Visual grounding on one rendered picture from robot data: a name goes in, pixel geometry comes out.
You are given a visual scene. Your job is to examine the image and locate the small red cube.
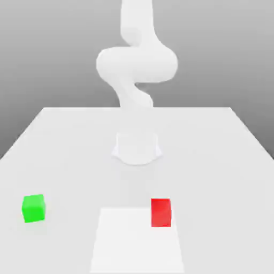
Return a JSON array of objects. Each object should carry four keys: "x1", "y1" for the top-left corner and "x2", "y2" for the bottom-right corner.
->
[{"x1": 150, "y1": 197, "x2": 172, "y2": 228}]

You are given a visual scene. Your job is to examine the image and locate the small green cube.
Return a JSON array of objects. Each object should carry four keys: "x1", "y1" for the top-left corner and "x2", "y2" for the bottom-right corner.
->
[{"x1": 21, "y1": 194, "x2": 46, "y2": 224}]

